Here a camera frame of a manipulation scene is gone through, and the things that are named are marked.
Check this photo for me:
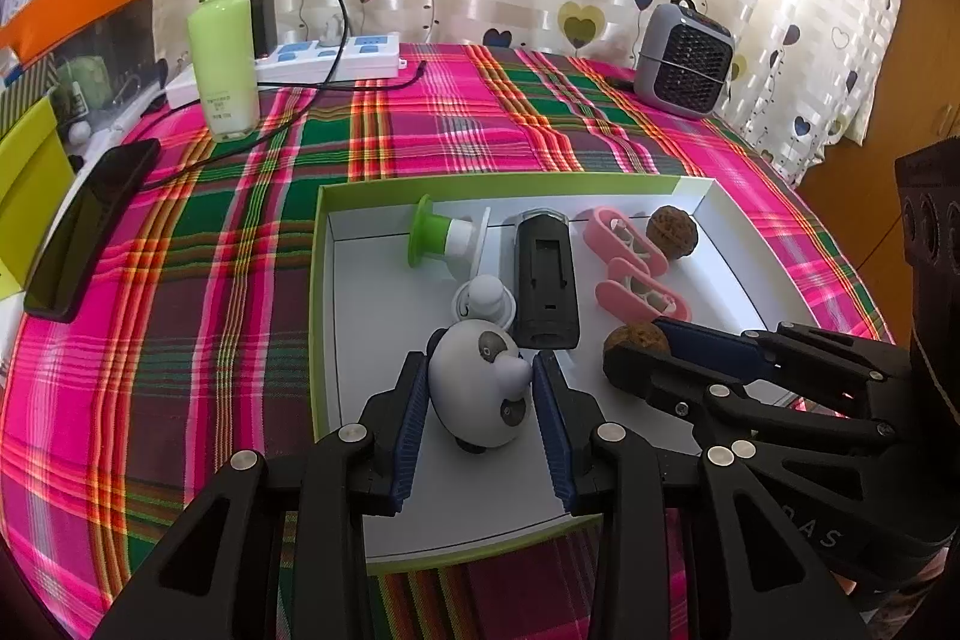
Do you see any white panda toy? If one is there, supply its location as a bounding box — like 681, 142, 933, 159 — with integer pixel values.
426, 320, 535, 453

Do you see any grey fan heater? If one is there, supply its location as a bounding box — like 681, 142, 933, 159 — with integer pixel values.
634, 0, 734, 120

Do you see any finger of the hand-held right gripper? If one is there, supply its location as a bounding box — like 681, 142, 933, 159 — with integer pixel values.
660, 320, 912, 401
604, 350, 897, 453

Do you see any plaid tablecloth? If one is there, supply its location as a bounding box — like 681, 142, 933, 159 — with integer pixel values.
0, 40, 893, 640

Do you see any black charger cable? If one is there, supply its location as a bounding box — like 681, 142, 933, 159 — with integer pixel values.
142, 0, 353, 184

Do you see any white round knob toy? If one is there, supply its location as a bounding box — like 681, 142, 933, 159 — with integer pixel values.
450, 275, 518, 330

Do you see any light green bottle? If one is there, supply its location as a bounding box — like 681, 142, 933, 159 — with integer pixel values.
186, 0, 261, 144

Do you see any yellow-green box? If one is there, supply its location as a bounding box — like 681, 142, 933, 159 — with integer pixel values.
0, 100, 68, 304

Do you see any black charger adapter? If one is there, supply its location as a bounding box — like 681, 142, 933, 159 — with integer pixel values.
247, 0, 280, 60

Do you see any green and white cardboard box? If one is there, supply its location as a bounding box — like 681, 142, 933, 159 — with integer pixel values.
309, 175, 822, 570

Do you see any brown walnut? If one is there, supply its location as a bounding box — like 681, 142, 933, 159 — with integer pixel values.
647, 205, 700, 253
602, 323, 671, 360

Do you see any green and white spool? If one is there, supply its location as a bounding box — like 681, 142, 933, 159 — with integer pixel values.
405, 195, 492, 270

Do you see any pink clip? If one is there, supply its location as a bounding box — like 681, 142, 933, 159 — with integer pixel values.
583, 205, 670, 276
596, 257, 692, 321

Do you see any pink and black stapler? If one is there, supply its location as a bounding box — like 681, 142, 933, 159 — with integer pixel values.
512, 207, 580, 350

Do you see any grey chevron box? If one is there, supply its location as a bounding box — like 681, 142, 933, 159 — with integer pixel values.
0, 70, 61, 139

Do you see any white and blue power strip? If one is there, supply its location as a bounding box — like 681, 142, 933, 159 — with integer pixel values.
166, 32, 406, 110

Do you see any wooden cabinet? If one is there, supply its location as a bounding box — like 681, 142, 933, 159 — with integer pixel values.
795, 0, 960, 281

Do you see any black smartphone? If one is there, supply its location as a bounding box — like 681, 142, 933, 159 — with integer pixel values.
22, 137, 162, 322

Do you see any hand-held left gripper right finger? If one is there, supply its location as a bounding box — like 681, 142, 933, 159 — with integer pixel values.
529, 351, 856, 640

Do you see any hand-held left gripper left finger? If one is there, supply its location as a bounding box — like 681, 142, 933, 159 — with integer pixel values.
94, 351, 432, 640

